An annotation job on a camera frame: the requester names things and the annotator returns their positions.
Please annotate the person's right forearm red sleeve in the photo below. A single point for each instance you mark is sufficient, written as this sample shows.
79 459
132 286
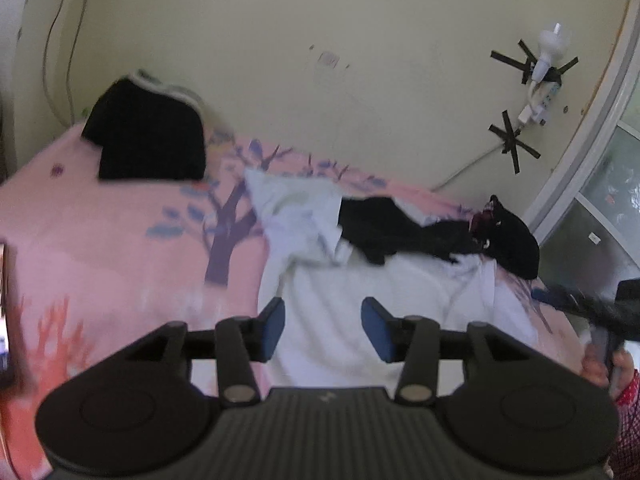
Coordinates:
631 420

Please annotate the window with white frame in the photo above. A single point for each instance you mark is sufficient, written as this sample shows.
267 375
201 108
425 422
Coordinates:
610 170

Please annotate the small wall sticker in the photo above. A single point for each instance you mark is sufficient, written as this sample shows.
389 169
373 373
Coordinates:
328 58

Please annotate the plain black garment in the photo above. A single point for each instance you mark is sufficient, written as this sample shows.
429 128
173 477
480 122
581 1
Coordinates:
390 232

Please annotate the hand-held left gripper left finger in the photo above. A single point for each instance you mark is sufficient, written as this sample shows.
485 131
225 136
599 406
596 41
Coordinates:
272 326

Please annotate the pink floral bedsheet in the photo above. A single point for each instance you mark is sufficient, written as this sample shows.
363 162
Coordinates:
100 240

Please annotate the black garment with striped trim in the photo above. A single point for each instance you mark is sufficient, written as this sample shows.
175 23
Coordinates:
145 135

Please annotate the smartphone with red case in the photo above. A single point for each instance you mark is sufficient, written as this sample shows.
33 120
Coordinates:
4 310

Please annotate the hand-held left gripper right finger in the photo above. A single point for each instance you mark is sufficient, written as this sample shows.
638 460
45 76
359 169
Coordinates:
377 328

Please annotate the person's right hand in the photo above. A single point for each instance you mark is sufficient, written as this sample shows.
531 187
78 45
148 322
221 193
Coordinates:
622 367

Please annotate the white printed t-shirt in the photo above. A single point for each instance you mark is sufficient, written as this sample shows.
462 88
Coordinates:
325 285

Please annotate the black tape cross behind bulb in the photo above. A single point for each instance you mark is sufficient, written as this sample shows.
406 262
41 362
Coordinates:
505 58

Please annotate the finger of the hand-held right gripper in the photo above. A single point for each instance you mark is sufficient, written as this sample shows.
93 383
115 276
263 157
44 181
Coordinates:
585 306

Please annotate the black garment with red print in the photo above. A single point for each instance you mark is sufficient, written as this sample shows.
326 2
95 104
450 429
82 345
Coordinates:
515 250

